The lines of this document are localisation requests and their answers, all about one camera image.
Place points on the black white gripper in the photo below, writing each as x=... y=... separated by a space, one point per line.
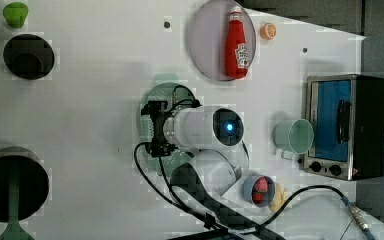
x=157 y=111

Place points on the green plastic strainer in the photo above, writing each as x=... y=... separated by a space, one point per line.
x=169 y=88

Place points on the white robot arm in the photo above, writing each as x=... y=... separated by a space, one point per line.
x=200 y=153

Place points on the blue bowl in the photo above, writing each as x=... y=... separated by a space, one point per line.
x=247 y=188

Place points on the red strawberry toy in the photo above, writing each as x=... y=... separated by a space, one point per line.
x=259 y=189

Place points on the grey round plate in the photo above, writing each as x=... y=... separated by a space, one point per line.
x=207 y=37

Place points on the red ketchup bottle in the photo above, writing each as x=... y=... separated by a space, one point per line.
x=236 y=52

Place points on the yellow banana toy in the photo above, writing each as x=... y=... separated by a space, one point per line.
x=279 y=199

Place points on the green mug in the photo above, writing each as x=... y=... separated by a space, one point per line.
x=293 y=137

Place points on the orange slice toy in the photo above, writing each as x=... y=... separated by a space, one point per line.
x=268 y=31

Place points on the black toaster oven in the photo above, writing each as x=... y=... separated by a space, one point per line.
x=347 y=116

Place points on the green cylinder post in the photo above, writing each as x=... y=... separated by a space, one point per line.
x=15 y=14

